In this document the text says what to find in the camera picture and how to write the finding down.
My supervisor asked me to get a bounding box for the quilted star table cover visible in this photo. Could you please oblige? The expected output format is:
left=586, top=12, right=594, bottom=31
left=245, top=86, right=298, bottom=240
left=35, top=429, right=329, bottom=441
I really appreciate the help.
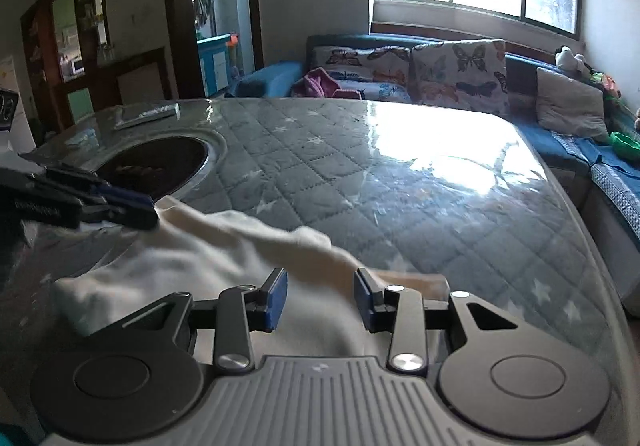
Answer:
left=0, top=97, right=631, bottom=446

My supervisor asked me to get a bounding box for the pink garment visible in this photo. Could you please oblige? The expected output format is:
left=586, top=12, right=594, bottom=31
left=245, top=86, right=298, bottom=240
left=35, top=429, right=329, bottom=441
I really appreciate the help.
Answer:
left=291, top=67, right=343, bottom=99

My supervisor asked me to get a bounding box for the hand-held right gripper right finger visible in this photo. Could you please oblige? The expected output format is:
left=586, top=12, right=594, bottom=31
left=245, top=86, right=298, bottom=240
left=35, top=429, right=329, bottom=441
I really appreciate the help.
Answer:
left=354, top=268, right=546, bottom=374

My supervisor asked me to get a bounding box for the grey remote control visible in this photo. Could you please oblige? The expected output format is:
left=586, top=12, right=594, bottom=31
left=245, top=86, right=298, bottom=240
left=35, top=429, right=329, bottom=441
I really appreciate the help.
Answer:
left=114, top=102, right=181, bottom=130

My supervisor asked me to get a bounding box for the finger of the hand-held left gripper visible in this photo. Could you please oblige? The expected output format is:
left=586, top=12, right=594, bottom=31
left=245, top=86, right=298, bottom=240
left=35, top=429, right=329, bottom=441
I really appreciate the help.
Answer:
left=80, top=201, right=158, bottom=230
left=20, top=153, right=153, bottom=210

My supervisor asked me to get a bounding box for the patterned blue sofa cover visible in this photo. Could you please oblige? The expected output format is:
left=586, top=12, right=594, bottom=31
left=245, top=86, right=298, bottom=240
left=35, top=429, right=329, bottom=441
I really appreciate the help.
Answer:
left=590, top=161, right=640, bottom=247

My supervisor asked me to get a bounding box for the dark wooden door frame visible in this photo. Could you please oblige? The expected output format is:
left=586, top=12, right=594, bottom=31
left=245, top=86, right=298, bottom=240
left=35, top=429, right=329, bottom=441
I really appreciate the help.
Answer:
left=162, top=0, right=263, bottom=99

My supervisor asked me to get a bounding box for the panda plush toy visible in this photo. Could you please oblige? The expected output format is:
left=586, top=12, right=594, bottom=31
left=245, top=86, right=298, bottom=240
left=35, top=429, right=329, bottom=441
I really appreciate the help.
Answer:
left=555, top=45, right=593, bottom=77

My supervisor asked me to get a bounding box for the white appliance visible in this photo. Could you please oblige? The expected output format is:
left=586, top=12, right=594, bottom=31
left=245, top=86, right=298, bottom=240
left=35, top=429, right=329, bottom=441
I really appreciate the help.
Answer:
left=0, top=56, right=37, bottom=152

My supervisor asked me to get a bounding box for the green and pink toy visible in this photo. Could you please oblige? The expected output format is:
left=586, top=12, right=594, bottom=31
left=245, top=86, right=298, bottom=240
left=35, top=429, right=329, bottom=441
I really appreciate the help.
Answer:
left=590, top=71, right=623, bottom=99

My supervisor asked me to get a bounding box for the blue sofa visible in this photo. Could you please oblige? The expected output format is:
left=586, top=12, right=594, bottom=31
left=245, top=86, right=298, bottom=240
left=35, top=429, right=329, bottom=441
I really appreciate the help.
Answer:
left=227, top=33, right=640, bottom=317

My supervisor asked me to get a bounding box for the dark wooden display cabinet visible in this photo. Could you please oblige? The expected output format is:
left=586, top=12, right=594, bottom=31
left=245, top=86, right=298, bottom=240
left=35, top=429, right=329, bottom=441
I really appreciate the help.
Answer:
left=20, top=0, right=173, bottom=132

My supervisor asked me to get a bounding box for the teal object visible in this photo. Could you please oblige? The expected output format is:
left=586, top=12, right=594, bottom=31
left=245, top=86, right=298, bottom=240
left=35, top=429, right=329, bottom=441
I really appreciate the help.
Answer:
left=0, top=423, right=36, bottom=446

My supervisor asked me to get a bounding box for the square butterfly print pillow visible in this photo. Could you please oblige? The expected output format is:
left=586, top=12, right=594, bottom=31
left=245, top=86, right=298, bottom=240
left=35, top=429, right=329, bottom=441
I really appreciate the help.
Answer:
left=411, top=39, right=511, bottom=116

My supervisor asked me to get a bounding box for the cream garment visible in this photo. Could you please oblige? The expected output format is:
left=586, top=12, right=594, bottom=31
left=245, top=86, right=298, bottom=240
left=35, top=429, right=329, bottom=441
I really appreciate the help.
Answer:
left=52, top=196, right=448, bottom=361

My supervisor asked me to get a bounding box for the blue cloth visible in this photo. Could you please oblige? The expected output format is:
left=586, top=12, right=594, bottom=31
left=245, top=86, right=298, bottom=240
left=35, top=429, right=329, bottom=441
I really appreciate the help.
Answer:
left=550, top=131, right=640, bottom=177

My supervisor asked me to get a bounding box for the turquoise cabinet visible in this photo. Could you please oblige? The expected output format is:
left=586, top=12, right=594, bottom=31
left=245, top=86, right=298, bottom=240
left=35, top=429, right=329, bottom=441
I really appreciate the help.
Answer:
left=197, top=32, right=238, bottom=96

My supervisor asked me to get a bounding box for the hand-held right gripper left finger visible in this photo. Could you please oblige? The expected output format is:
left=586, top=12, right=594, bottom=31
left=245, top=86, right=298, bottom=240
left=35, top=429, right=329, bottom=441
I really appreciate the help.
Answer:
left=90, top=268, right=288, bottom=374

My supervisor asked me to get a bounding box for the dark device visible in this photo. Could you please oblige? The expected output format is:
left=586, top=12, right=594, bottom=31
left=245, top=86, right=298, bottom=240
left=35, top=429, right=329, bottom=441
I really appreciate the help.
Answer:
left=0, top=90, right=21, bottom=132

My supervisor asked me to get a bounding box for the green bowl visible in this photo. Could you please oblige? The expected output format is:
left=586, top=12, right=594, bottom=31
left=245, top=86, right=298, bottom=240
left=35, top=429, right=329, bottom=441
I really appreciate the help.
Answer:
left=609, top=131, right=640, bottom=159

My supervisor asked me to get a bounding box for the round dark table opening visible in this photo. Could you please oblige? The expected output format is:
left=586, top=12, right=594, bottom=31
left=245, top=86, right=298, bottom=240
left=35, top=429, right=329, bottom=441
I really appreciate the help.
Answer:
left=95, top=136, right=211, bottom=202

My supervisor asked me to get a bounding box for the long butterfly print cushion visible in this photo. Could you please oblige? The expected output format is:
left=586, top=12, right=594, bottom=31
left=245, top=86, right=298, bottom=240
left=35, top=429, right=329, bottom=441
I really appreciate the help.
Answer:
left=312, top=45, right=415, bottom=103

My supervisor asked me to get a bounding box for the grey pillow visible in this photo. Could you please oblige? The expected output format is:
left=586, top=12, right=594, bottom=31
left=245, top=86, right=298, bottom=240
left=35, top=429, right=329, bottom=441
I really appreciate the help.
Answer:
left=535, top=67, right=611, bottom=143

